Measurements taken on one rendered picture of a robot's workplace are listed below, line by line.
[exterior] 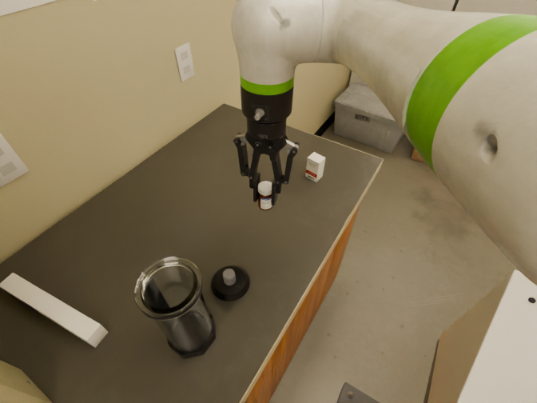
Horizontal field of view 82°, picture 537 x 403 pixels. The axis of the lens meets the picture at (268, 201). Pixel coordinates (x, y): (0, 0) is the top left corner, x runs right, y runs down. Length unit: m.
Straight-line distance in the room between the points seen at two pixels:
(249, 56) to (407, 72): 0.28
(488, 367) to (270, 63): 0.56
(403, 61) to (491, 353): 0.47
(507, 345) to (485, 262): 1.71
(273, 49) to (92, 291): 0.68
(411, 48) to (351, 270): 1.72
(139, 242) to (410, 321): 1.45
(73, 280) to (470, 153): 0.86
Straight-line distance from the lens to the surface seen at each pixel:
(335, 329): 1.77
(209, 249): 0.84
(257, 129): 0.57
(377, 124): 2.67
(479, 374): 0.63
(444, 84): 0.24
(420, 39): 0.29
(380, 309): 1.87
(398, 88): 0.28
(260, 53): 0.49
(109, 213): 1.02
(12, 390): 0.71
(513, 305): 0.61
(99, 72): 1.03
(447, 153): 0.22
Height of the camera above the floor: 1.63
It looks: 48 degrees down
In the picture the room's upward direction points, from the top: straight up
